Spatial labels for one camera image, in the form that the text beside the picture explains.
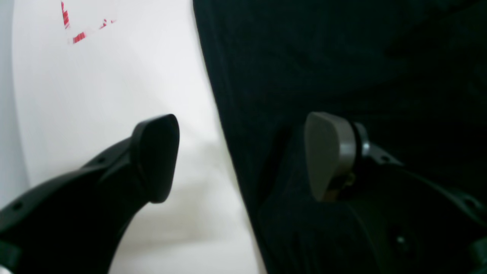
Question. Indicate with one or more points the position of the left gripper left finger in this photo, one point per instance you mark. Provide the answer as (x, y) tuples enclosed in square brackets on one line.
[(73, 224)]

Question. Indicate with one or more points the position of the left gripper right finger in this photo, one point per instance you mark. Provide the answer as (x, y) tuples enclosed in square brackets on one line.
[(413, 224)]

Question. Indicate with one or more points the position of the black T-shirt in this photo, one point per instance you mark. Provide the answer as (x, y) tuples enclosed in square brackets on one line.
[(413, 72)]

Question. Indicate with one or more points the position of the red tape rectangle marking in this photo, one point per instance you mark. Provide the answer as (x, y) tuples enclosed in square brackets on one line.
[(83, 18)]

